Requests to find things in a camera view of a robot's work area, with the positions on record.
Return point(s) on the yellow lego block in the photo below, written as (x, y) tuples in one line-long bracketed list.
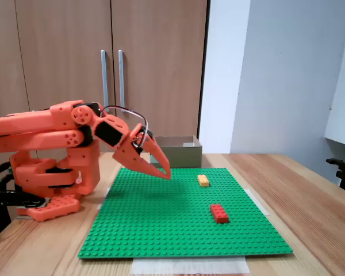
[(203, 180)]

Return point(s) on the cardboard box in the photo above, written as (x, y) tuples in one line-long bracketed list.
[(181, 155)]

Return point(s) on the green lego baseplate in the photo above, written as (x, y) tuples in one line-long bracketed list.
[(175, 218)]

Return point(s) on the red lego block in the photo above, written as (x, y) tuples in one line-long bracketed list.
[(219, 213)]

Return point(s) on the translucent tape strip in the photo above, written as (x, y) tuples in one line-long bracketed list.
[(107, 193), (260, 202)]

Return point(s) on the translucent tape sheet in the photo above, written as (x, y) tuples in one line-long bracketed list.
[(189, 266)]

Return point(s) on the wooden cabinet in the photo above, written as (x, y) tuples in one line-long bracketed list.
[(60, 43)]

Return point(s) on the black table clamp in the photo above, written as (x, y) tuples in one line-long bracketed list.
[(0, 198)]

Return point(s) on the white board panel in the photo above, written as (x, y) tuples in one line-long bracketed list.
[(343, 86)]

